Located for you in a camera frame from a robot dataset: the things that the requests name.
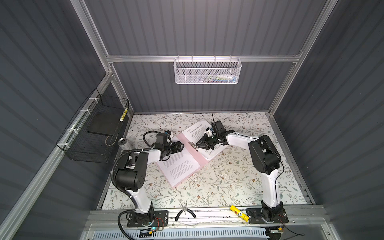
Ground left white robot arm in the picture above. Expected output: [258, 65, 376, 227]
[110, 131, 185, 226]

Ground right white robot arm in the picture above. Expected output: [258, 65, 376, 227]
[195, 121, 289, 225]

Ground black wire mesh basket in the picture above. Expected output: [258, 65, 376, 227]
[57, 91, 130, 164]

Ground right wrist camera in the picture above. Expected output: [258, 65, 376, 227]
[205, 128, 213, 137]

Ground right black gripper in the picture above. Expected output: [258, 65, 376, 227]
[195, 133, 220, 150]

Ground yellow glue tube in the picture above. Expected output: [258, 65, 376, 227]
[230, 205, 250, 222]

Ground silver metal can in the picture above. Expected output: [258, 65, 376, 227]
[118, 138, 132, 151]

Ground metal folder clip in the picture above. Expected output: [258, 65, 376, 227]
[189, 142, 199, 151]

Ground white perforated cable tray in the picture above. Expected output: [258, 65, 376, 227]
[92, 227, 270, 240]

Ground black handled pliers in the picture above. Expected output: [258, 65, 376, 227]
[175, 206, 197, 222]

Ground printed paper sheet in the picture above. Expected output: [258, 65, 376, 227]
[157, 151, 201, 188]
[182, 120, 227, 161]

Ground black corrugated cable conduit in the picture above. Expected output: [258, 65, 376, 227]
[109, 130, 163, 240]

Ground floral table mat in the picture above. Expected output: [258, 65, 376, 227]
[101, 112, 308, 211]

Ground pink file folder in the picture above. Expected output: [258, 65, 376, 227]
[157, 134, 227, 188]

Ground yellow marker in basket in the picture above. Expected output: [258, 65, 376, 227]
[120, 108, 128, 122]

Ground white wire mesh basket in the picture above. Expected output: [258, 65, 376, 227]
[173, 58, 242, 85]

